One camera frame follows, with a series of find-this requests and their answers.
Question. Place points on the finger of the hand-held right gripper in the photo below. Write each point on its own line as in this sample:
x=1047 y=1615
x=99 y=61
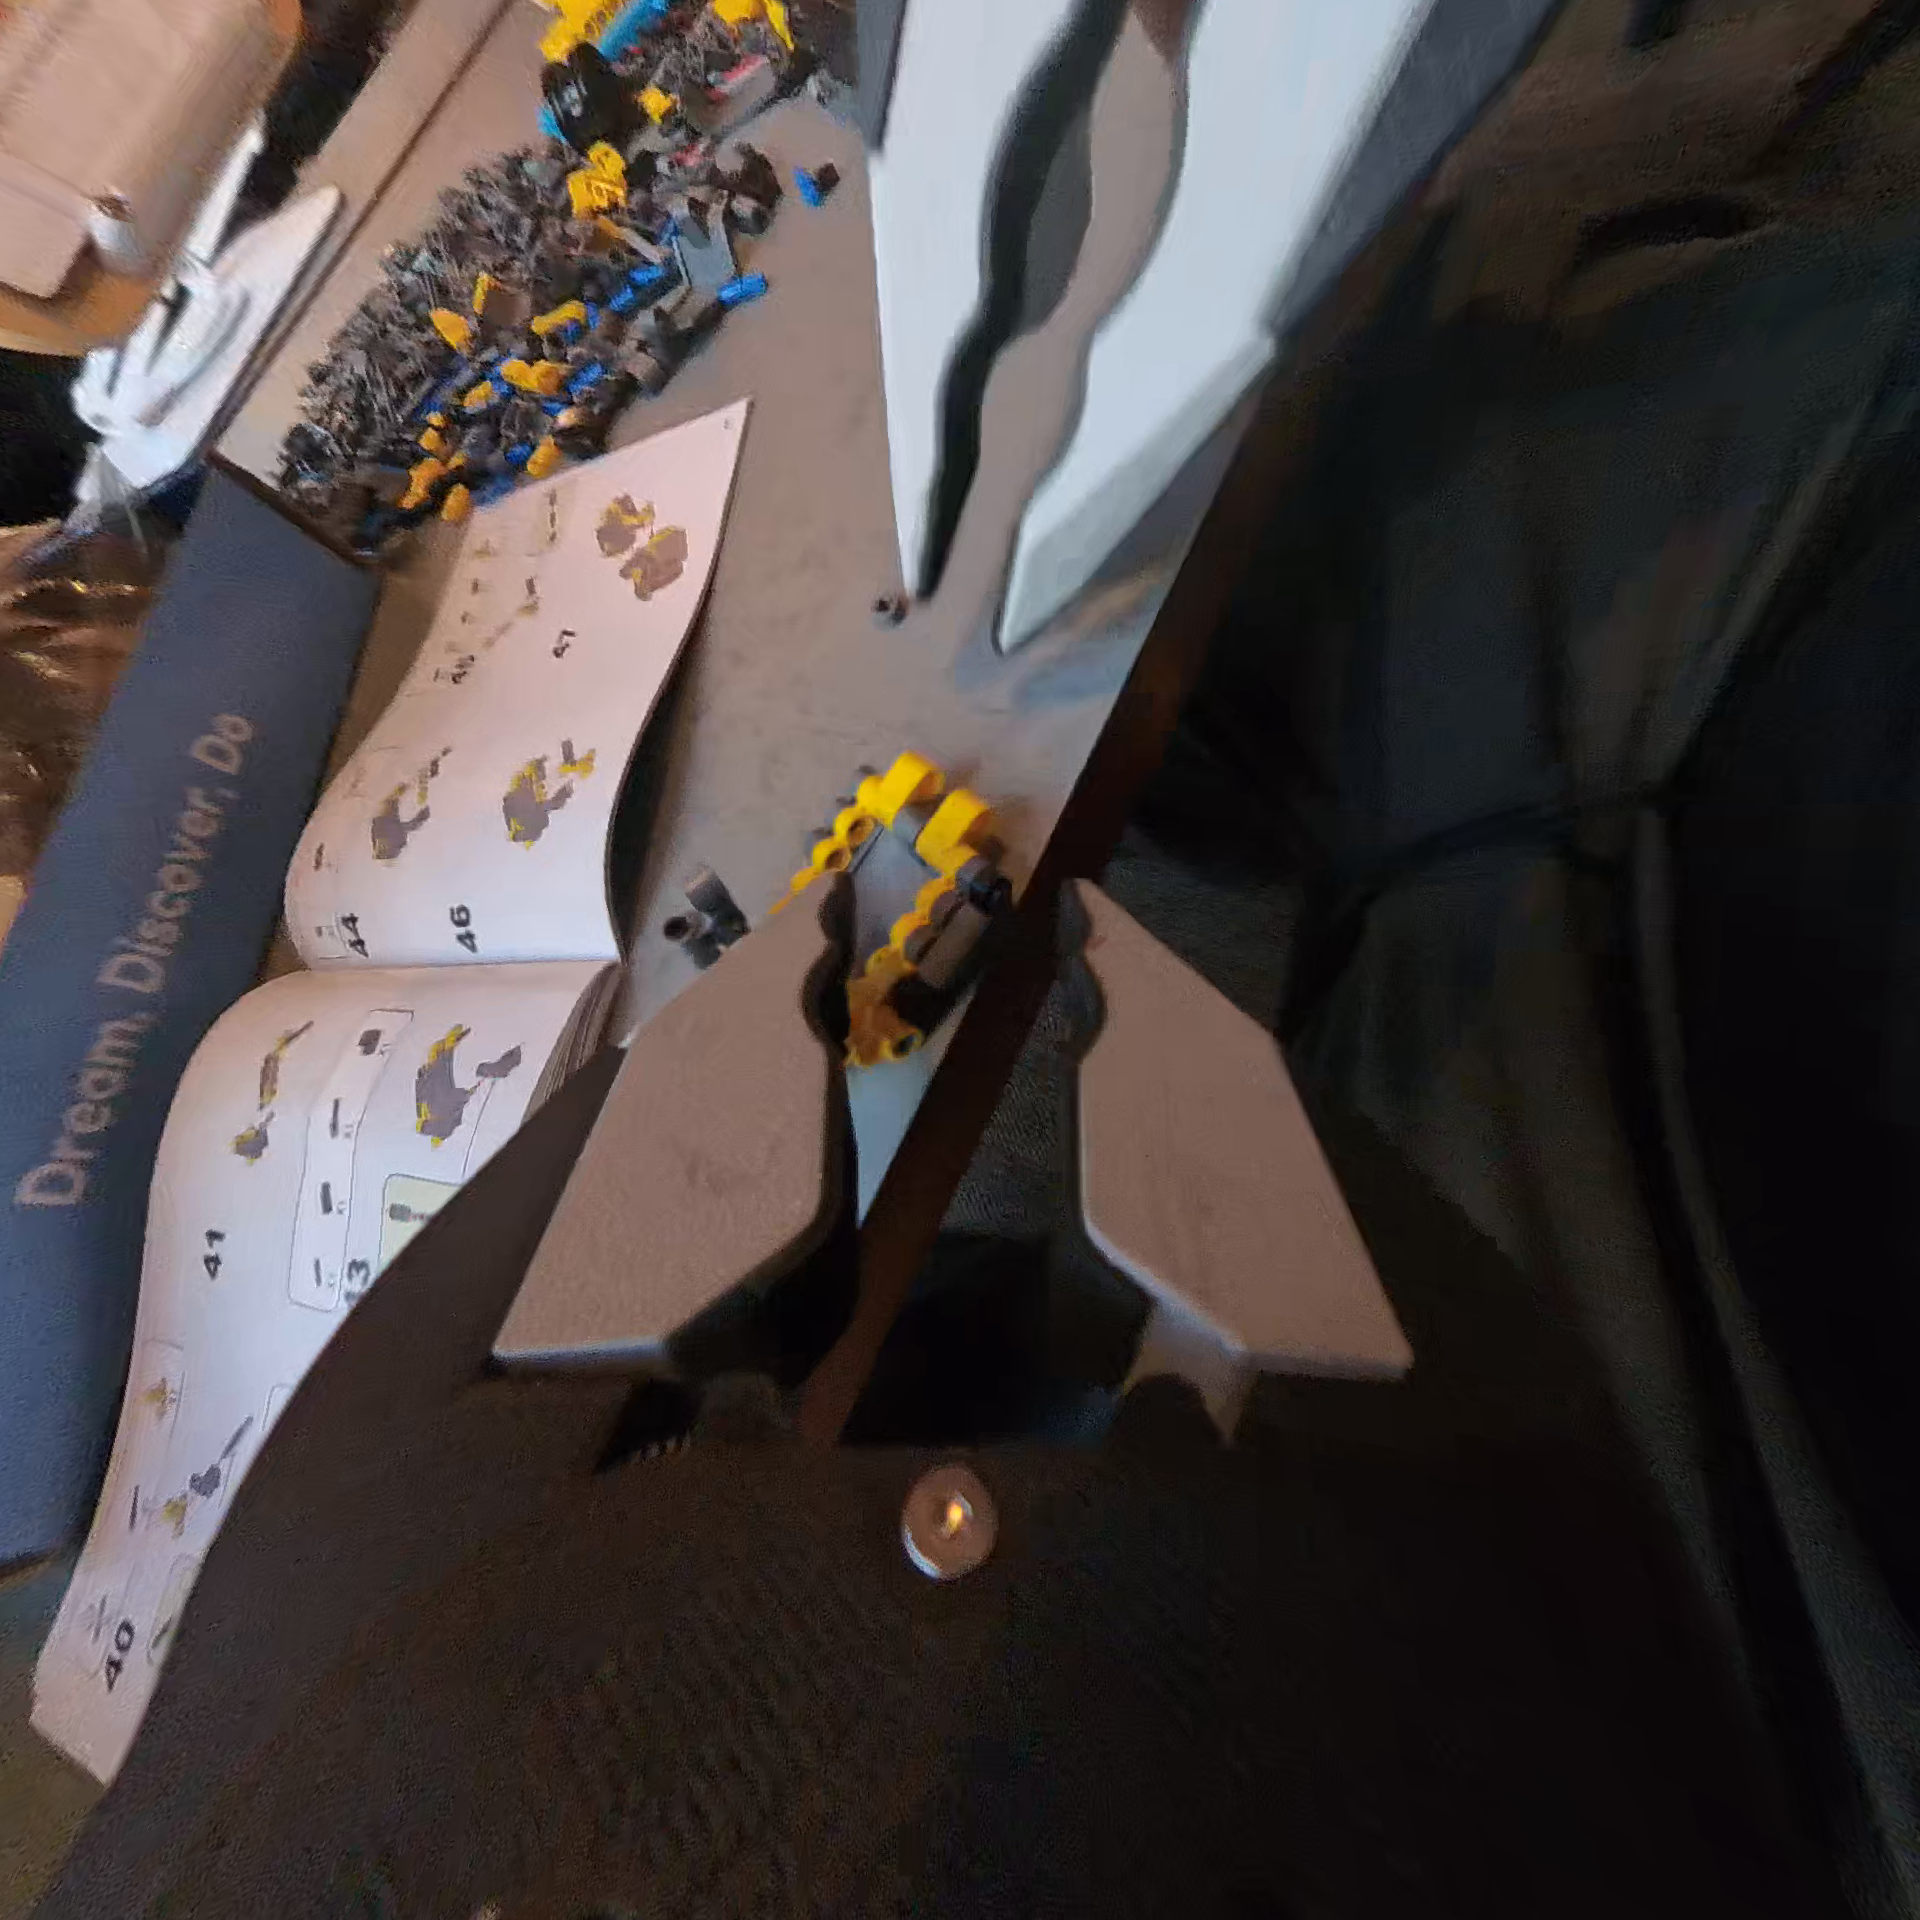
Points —
x=1230 y=225
x=931 y=194

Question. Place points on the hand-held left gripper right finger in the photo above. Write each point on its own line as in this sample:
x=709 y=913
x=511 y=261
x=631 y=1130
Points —
x=1214 y=1184

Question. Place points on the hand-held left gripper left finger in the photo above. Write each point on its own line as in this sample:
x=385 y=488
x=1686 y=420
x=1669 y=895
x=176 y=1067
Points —
x=674 y=1184

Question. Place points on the yellow five-hole brick beam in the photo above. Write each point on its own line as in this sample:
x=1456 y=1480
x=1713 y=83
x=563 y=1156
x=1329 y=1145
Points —
x=884 y=1005
x=931 y=802

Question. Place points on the grey yellow brick assembly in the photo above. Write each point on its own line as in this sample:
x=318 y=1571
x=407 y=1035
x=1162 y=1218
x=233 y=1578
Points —
x=914 y=884

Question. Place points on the grey brick connector piece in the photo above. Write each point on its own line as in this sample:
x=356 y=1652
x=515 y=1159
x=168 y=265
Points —
x=709 y=909

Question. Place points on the black round part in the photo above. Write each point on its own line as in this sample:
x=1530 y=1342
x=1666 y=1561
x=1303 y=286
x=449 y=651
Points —
x=584 y=91

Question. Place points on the person's dark clothing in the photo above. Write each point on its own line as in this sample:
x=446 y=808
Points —
x=1500 y=901

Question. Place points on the pile of loose brick pieces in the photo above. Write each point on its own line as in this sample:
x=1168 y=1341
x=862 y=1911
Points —
x=495 y=331

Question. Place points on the open instruction booklet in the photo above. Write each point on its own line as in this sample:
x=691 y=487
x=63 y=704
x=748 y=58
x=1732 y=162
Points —
x=525 y=675

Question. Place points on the dark blue cardboard box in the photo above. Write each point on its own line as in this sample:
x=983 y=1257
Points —
x=165 y=901

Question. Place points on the white flat object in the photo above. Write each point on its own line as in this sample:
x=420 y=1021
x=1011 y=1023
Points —
x=224 y=301

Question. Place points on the clear plastic bags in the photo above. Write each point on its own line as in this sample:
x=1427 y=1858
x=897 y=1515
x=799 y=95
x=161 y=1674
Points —
x=61 y=675

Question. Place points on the beige cardboard box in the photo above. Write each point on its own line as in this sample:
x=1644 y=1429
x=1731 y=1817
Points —
x=120 y=120

